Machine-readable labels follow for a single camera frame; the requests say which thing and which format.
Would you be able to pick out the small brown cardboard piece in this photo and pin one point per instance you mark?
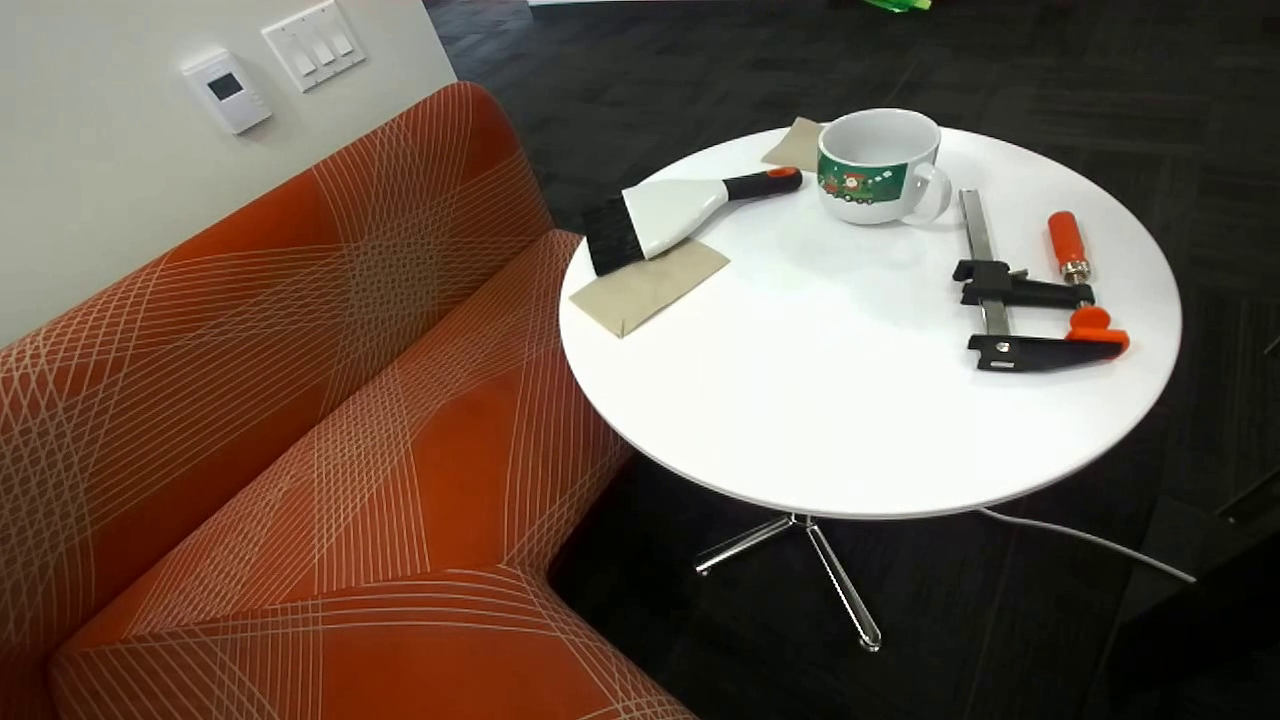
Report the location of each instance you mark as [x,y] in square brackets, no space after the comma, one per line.
[795,141]

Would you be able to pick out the chrome table base legs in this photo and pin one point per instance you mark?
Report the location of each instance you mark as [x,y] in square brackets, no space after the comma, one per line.
[814,565]

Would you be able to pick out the white mug with green print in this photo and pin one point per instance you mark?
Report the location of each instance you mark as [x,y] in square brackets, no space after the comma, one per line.
[872,164]

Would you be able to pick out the orange patterned sofa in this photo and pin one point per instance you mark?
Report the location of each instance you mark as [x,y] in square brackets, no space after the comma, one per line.
[304,441]

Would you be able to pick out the orange and black bar clamp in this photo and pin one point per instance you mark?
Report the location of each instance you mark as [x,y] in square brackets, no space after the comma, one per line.
[1022,284]

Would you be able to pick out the green object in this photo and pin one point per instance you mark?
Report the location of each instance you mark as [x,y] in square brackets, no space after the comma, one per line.
[901,5]

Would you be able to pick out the white light switch plate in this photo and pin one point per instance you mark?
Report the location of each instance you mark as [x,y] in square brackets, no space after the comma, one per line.
[312,42]

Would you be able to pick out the white wall thermostat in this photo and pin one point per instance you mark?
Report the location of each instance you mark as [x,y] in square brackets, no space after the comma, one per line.
[227,89]

